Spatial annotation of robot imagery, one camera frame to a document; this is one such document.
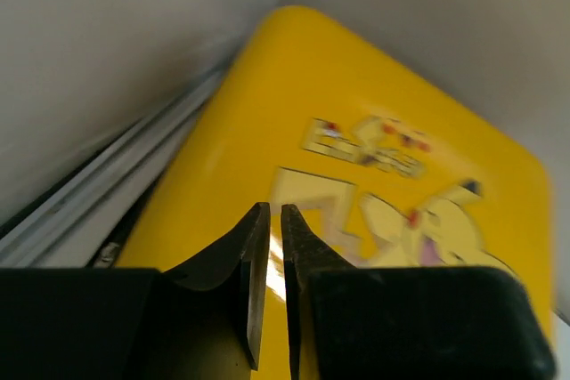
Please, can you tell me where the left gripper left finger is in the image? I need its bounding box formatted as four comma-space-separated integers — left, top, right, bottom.
165, 203, 271, 371

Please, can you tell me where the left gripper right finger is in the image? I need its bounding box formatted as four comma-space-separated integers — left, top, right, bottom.
281, 204, 354, 379

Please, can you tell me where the yellow Pikachu suitcase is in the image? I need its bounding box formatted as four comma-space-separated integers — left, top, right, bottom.
116, 4, 556, 380

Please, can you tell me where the aluminium front rail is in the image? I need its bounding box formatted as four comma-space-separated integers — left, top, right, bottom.
1, 66, 226, 268

